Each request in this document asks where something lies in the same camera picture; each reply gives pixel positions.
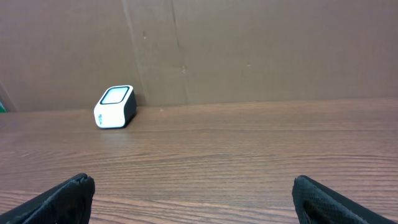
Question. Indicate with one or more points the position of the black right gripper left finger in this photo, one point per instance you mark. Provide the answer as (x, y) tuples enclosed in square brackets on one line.
[(68, 202)]

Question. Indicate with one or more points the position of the white barcode scanner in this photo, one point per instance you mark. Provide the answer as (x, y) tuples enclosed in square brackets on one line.
[(116, 107)]

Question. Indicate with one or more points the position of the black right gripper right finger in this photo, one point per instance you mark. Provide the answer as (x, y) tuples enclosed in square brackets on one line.
[(317, 204)]

